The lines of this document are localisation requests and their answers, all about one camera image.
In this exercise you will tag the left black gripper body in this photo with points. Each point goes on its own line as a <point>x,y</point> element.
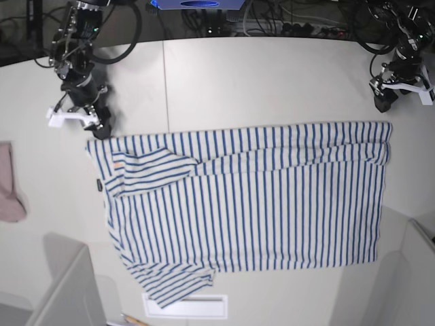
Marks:
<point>396,71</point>

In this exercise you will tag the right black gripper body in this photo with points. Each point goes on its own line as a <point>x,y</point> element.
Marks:
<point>88,95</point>

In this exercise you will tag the blue white striped T-shirt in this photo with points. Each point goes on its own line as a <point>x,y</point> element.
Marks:
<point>181,207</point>

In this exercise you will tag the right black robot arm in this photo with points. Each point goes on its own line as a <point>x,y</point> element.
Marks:
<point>71,49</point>

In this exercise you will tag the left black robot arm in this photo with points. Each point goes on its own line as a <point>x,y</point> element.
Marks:
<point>410,31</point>

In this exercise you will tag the black monitor stand left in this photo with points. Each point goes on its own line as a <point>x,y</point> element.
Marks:
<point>34,25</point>

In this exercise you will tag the pink folded cloth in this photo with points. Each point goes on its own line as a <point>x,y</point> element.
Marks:
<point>12,210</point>

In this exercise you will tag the blue box with oval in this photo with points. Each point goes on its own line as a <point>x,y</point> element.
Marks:
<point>198,4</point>

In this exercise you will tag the grey bin left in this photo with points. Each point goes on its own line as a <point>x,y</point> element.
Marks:
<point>72,298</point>

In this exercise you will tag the grey bin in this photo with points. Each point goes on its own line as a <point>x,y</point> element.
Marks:
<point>72,298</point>
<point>398,289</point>

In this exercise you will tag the grey bin right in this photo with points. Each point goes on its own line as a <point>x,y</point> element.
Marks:
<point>398,289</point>

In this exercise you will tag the white rectangular slot plate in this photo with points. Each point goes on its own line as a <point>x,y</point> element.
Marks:
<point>193,307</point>

